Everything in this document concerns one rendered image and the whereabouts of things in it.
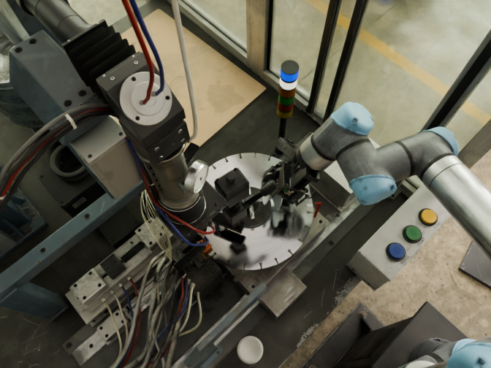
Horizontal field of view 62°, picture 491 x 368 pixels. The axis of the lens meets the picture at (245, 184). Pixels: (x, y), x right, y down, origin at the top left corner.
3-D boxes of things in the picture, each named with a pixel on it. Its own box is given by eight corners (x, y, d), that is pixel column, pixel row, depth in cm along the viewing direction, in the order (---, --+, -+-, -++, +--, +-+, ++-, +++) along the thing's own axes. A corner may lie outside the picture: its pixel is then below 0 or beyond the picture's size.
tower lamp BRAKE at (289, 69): (288, 65, 104) (289, 57, 101) (301, 75, 102) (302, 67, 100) (276, 74, 102) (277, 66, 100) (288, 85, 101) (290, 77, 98)
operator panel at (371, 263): (404, 204, 128) (421, 184, 114) (432, 228, 124) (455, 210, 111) (345, 264, 120) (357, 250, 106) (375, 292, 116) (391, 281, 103)
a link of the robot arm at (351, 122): (359, 132, 73) (338, 96, 77) (321, 165, 81) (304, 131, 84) (384, 132, 78) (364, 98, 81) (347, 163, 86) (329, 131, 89)
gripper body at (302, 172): (268, 198, 92) (299, 170, 84) (267, 169, 98) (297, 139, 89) (296, 208, 95) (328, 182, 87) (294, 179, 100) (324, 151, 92)
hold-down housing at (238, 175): (238, 200, 94) (235, 158, 76) (250, 216, 92) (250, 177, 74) (219, 213, 92) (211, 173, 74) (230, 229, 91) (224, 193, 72)
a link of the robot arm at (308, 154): (308, 127, 86) (338, 140, 89) (296, 139, 89) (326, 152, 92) (311, 153, 82) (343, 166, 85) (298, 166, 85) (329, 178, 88)
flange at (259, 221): (280, 209, 106) (280, 206, 104) (247, 236, 103) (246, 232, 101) (253, 180, 110) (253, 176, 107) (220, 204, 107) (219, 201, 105)
